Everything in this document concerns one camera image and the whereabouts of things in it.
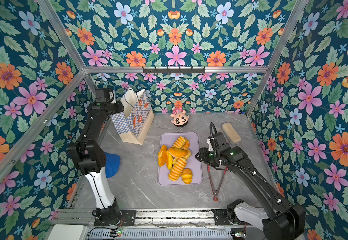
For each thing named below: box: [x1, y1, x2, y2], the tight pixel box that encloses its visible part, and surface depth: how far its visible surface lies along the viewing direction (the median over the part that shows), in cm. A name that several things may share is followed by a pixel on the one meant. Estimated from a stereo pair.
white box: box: [47, 224, 84, 240], surface depth 68 cm
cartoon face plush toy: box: [170, 107, 190, 128], surface depth 109 cm
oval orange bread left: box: [157, 144, 167, 167], surface depth 92 cm
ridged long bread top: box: [172, 136, 190, 149], surface depth 97 cm
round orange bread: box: [168, 147, 191, 159], surface depth 90 cm
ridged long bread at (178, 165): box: [168, 157, 187, 182], surface depth 86 cm
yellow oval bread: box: [165, 149, 174, 170], surface depth 90 cm
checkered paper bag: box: [110, 87, 155, 145], surface depth 96 cm
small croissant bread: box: [181, 167, 193, 184], surface depth 87 cm
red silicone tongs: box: [207, 165, 229, 202], surface depth 85 cm
